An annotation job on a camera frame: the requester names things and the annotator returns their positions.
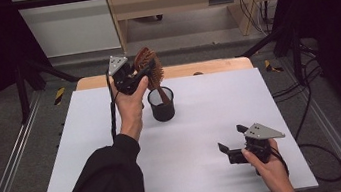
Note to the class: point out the person's left hand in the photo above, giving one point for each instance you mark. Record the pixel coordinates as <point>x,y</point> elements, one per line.
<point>131,111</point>

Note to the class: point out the black mesh cup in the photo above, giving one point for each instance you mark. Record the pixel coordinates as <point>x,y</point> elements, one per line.
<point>162,110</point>

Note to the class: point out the black diagonal frame brace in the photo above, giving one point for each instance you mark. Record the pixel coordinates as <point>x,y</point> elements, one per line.
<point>54,72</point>
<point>262,43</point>

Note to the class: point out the person's right hand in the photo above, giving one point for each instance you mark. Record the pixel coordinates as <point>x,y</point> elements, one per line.
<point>270,176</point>

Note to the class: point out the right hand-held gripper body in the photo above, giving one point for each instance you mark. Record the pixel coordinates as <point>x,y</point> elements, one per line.
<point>258,146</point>

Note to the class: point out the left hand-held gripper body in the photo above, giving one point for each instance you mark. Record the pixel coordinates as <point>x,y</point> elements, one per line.
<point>123,77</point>

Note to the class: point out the brown wooden hairbrush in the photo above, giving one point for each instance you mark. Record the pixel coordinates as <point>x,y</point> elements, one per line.
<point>151,68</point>

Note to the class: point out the black frame post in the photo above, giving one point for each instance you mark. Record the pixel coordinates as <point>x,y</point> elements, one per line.
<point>22,93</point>
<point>296,54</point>

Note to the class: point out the white cabinet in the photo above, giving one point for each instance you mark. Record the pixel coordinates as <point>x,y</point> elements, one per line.
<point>71,25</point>

